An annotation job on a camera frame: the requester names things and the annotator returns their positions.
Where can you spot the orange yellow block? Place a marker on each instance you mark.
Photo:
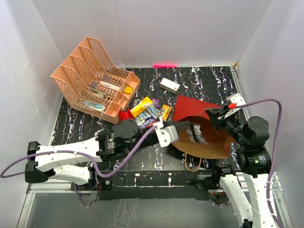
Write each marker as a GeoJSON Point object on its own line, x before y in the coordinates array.
{"type": "Point", "coordinates": [127, 90]}

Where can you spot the red candy bag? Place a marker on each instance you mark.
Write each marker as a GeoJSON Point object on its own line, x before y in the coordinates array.
{"type": "Point", "coordinates": [127, 115]}

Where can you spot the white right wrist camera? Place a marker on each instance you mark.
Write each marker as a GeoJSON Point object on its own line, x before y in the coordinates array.
{"type": "Point", "coordinates": [233, 101]}

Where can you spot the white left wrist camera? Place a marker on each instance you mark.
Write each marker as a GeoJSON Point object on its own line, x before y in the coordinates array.
{"type": "Point", "coordinates": [165, 135]}

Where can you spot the small white red box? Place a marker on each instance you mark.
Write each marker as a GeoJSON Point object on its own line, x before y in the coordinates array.
{"type": "Point", "coordinates": [169, 85]}

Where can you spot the pink plastic file organizer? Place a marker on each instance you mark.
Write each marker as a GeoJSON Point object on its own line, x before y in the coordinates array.
{"type": "Point", "coordinates": [78, 79]}

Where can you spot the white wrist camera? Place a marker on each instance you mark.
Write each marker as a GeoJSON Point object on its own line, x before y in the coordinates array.
{"type": "Point", "coordinates": [233, 101]}
{"type": "Point", "coordinates": [165, 135]}

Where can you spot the brown chocolate candy packet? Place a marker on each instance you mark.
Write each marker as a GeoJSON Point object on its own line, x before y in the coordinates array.
{"type": "Point", "coordinates": [136, 101]}

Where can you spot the white packet in organizer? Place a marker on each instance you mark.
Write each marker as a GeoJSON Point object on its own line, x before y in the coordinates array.
{"type": "Point", "coordinates": [108, 86]}

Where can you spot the purple candy packet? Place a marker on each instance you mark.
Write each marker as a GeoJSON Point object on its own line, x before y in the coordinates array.
{"type": "Point", "coordinates": [155, 102]}

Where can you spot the red brown paper bag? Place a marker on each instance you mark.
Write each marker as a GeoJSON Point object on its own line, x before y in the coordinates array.
{"type": "Point", "coordinates": [198, 155]}

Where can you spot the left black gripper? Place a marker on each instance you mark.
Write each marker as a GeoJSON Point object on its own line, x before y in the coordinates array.
{"type": "Point", "coordinates": [175, 123]}

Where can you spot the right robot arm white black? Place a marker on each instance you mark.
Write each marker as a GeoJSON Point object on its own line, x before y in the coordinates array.
{"type": "Point", "coordinates": [256, 211]}

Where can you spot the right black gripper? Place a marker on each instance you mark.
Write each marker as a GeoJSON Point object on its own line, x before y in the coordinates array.
{"type": "Point", "coordinates": [216, 116]}

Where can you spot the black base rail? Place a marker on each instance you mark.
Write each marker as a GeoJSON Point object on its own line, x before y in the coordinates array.
{"type": "Point", "coordinates": [156, 185]}

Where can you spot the blue white item in organizer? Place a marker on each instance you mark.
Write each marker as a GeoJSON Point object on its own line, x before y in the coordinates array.
{"type": "Point", "coordinates": [94, 105]}

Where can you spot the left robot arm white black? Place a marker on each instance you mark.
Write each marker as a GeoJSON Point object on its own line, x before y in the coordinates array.
{"type": "Point", "coordinates": [103, 155]}

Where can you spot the yellow snack bag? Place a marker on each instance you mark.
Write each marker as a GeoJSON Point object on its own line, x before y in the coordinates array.
{"type": "Point", "coordinates": [141, 106]}

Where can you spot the yellow peanut candy packet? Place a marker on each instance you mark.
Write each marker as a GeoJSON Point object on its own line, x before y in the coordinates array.
{"type": "Point", "coordinates": [165, 112]}

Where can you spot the purple snack wrapper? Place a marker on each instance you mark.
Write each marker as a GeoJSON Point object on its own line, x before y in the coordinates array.
{"type": "Point", "coordinates": [194, 132]}

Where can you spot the silver blue snack wrapper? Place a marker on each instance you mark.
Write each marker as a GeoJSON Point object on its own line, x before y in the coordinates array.
{"type": "Point", "coordinates": [144, 119]}

